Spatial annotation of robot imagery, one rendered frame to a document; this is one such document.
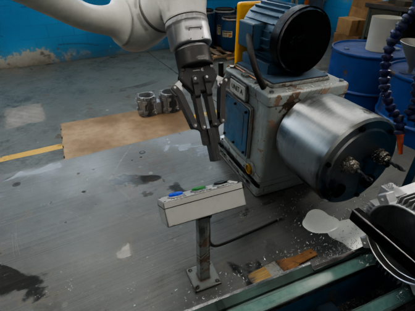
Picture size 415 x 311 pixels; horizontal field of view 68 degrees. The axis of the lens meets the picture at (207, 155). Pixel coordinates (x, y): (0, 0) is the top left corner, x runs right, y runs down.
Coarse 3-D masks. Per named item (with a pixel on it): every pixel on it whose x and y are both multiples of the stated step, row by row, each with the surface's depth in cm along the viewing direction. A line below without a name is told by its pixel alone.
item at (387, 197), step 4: (388, 192) 60; (392, 192) 59; (380, 196) 60; (384, 196) 59; (388, 196) 59; (392, 196) 59; (380, 200) 60; (384, 200) 59; (388, 200) 58; (392, 200) 59; (396, 200) 59; (380, 204) 60; (364, 236) 67; (364, 240) 66; (364, 244) 66; (368, 244) 66; (368, 248) 66; (412, 288) 58
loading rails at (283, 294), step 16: (352, 256) 67; (368, 256) 68; (288, 272) 62; (304, 272) 63; (320, 272) 64; (336, 272) 64; (352, 272) 64; (368, 272) 67; (384, 272) 71; (256, 288) 60; (272, 288) 61; (288, 288) 61; (304, 288) 61; (320, 288) 62; (336, 288) 65; (352, 288) 68; (368, 288) 72; (400, 288) 61; (208, 304) 57; (224, 304) 57; (240, 304) 58; (256, 304) 58; (272, 304) 58; (288, 304) 60; (304, 304) 63; (320, 304) 66; (336, 304) 69; (368, 304) 58; (384, 304) 58; (400, 304) 58
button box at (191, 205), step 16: (192, 192) 63; (208, 192) 61; (224, 192) 62; (240, 192) 63; (160, 208) 62; (176, 208) 59; (192, 208) 60; (208, 208) 61; (224, 208) 62; (176, 224) 59
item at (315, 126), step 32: (320, 96) 81; (288, 128) 81; (320, 128) 74; (352, 128) 69; (384, 128) 73; (288, 160) 83; (320, 160) 71; (352, 160) 71; (384, 160) 74; (320, 192) 76; (352, 192) 81
